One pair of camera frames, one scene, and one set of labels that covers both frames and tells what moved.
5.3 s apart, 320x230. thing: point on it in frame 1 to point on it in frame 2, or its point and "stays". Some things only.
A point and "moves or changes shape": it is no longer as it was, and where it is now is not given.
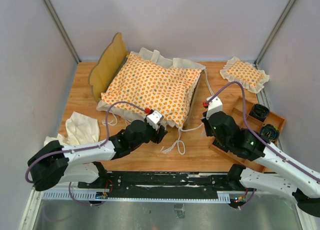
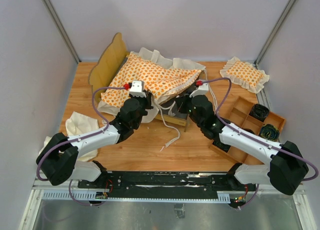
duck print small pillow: x=235 y=70 stays
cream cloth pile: x=80 y=130 stays
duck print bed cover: x=167 y=89 moves or changes shape
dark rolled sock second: x=269 y=131 stays
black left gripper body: x=151 y=133 to x=144 y=104
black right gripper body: x=209 y=131 to x=186 y=107
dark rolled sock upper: x=259 y=112 stays
